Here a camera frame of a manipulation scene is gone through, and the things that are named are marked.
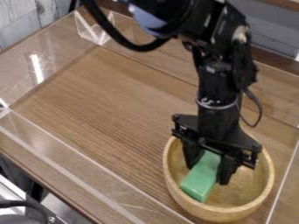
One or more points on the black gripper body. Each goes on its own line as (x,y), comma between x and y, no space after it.
(215,129)

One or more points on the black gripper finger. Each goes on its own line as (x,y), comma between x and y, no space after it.
(192,152)
(228,166)

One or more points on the green rectangular block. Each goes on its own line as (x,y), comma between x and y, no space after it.
(200,179)

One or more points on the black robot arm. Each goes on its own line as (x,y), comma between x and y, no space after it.
(215,33)

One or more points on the clear acrylic barrier wall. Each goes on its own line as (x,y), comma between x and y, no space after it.
(86,125)

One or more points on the clear acrylic corner bracket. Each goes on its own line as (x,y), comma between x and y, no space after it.
(90,32)

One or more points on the black metal table bracket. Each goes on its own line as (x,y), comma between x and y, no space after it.
(49,210)

